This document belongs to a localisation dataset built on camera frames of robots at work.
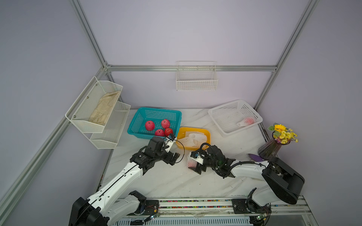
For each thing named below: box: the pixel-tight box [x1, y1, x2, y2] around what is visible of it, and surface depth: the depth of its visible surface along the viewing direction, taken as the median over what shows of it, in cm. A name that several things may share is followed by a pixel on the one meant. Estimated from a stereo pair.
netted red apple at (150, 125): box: [145, 120, 156, 132], surface depth 105 cm
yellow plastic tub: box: [175, 127, 212, 151], surface depth 96 cm
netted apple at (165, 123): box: [161, 118, 171, 129], surface depth 106 cm
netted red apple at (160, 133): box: [154, 129, 165, 137], surface depth 100 cm
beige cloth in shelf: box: [88, 90, 121, 126], surface depth 81 cm
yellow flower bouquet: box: [267, 122, 299, 145], surface depth 77 cm
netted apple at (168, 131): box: [164, 127, 173, 137], surface depth 100 cm
